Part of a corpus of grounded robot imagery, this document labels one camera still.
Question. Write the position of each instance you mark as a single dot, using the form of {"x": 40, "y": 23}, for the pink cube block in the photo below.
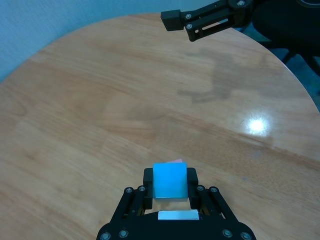
{"x": 176, "y": 161}

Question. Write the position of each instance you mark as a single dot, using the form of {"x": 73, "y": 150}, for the blue cube block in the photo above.
{"x": 170, "y": 181}

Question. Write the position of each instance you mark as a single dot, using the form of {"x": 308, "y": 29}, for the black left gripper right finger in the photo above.
{"x": 212, "y": 202}

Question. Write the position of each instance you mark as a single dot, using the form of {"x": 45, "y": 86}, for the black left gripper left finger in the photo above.
{"x": 130, "y": 202}

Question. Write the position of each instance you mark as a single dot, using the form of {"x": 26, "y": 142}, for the black office chair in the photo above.
{"x": 287, "y": 27}

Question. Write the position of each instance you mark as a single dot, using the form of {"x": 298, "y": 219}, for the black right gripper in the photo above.
{"x": 246, "y": 11}

